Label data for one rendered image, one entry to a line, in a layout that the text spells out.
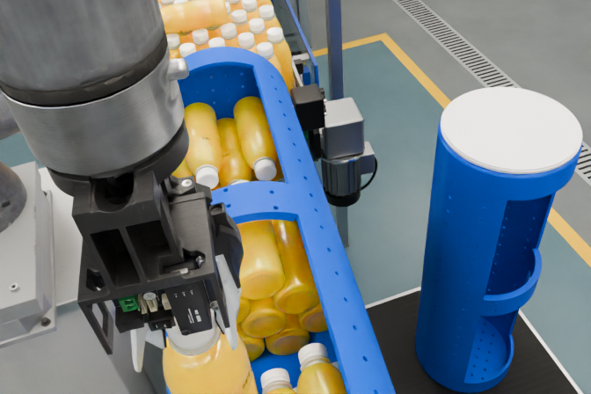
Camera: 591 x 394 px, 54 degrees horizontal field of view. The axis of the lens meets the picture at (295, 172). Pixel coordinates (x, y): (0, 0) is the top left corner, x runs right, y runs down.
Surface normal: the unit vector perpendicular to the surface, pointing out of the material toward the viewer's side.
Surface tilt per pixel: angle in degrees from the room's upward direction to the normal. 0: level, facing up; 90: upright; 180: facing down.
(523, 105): 0
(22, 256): 0
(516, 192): 90
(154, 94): 90
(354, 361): 39
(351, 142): 90
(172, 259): 90
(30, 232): 0
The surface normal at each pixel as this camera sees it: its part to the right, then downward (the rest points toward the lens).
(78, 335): 0.33, 0.62
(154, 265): -0.07, -0.73
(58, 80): 0.08, 0.67
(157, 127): 0.82, 0.35
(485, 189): -0.49, 0.62
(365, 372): 0.63, -0.66
